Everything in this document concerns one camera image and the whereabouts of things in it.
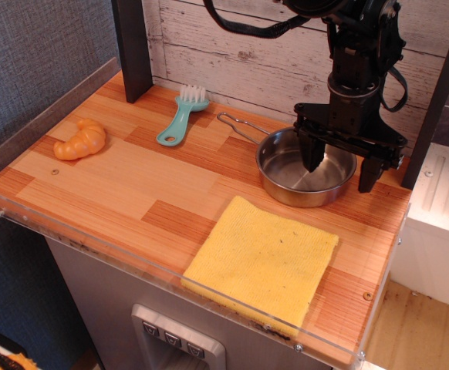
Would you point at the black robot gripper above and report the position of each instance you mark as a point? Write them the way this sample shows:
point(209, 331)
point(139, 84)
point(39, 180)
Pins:
point(351, 121)

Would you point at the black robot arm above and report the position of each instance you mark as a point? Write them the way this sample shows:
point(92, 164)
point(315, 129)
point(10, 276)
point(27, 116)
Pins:
point(364, 45)

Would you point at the yellow towel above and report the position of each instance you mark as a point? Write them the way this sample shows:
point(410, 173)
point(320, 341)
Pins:
point(261, 265)

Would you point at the white toy sink unit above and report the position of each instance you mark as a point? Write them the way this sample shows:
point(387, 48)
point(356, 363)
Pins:
point(421, 260)

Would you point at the teal dish brush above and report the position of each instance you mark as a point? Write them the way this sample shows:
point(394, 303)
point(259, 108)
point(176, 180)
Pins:
point(191, 99)

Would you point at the clear acrylic table guard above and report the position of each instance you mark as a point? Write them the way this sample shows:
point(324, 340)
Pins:
point(156, 234)

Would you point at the orange toy croissant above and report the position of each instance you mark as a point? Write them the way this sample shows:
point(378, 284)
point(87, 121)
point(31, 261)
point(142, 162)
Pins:
point(89, 139)

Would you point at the silver toy fridge cabinet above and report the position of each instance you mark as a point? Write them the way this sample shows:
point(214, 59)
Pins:
point(141, 323)

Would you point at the orange object bottom left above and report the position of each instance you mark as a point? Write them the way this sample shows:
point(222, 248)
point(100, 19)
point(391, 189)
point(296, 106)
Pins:
point(19, 361)

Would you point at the dark right shelf post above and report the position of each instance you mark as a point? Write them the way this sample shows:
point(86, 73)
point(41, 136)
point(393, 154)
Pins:
point(429, 126)

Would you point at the dark shelf post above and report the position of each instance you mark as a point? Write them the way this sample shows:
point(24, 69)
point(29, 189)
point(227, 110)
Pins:
point(429, 126)
point(131, 35)

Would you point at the dark left shelf post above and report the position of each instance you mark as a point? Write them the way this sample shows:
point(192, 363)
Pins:
point(131, 35)

